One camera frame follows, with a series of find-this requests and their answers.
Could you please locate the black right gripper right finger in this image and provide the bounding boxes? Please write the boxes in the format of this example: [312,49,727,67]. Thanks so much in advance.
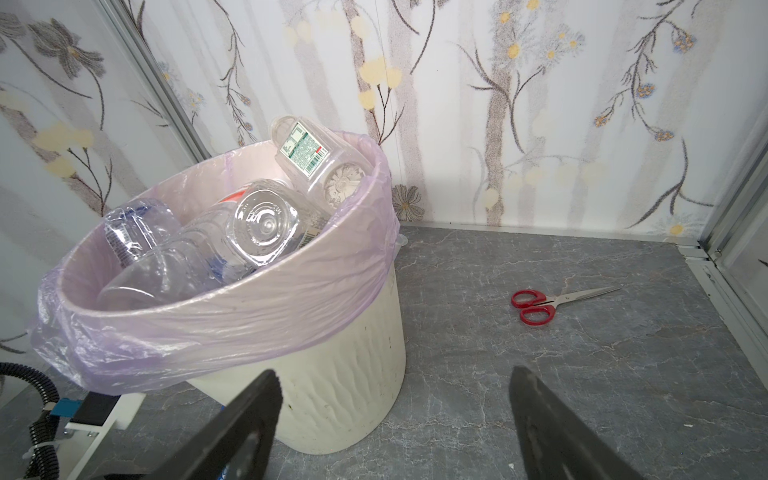
[509,366,642,479]

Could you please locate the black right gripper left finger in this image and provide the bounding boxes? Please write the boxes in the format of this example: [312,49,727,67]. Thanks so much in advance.
[147,370,283,479]

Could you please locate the clear ribbed water bottle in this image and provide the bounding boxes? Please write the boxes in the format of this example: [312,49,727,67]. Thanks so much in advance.
[97,179,330,311]

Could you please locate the red white label bottle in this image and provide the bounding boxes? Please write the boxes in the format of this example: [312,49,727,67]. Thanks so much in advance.
[104,198,181,268]

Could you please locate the cream plastic waste bin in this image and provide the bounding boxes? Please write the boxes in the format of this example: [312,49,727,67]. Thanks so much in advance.
[189,273,406,455]

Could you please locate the pink bin liner bag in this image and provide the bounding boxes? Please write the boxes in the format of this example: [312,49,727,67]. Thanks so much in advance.
[28,133,400,395]

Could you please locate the red handled scissors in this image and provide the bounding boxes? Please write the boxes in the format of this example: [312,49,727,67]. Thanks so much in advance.
[510,287,620,327]

